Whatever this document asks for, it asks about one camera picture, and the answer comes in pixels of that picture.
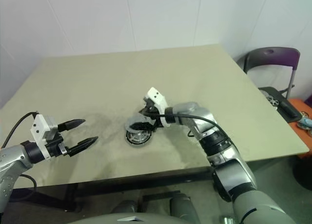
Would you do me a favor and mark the black round floor object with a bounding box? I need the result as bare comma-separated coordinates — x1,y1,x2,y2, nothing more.
293,155,312,191

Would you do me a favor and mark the dark grey round lid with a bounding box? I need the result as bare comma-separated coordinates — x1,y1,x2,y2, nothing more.
125,116,156,133

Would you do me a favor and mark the light blue small item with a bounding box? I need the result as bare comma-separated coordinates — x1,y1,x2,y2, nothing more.
298,116,312,129

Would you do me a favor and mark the silver spoked rotor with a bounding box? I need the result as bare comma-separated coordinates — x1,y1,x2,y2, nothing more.
131,132,150,144

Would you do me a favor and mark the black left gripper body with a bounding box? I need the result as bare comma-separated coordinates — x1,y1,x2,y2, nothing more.
46,129,74,159

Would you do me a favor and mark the black metal base frame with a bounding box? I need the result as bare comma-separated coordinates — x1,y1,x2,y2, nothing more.
140,190,181,203

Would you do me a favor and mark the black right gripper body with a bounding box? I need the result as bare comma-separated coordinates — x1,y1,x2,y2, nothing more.
144,99,162,128

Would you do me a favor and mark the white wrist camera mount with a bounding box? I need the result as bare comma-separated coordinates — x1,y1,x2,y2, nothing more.
29,113,59,162
142,87,176,130

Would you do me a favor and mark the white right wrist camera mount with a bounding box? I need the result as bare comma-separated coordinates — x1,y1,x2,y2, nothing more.
142,87,176,130

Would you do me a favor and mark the black table frame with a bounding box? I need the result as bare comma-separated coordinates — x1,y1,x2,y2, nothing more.
12,170,215,211

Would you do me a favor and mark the grey rounded shape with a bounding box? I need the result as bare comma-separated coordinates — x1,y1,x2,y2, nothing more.
111,199,139,214
169,193,198,221

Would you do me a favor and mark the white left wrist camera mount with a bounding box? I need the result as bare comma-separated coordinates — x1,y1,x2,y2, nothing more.
29,113,59,162

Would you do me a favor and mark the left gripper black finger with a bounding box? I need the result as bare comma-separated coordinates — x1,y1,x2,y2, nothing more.
69,136,99,158
57,118,86,133

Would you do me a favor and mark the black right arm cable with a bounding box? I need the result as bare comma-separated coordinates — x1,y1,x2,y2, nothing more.
143,113,232,146

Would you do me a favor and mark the silver spoked wheel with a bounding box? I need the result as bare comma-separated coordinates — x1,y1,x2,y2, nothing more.
264,90,281,108

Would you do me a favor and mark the black bar-shaped device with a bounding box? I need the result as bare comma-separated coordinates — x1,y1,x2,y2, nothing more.
280,101,299,119

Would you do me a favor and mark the black folding chair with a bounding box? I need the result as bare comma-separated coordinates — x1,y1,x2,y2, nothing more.
235,47,303,123

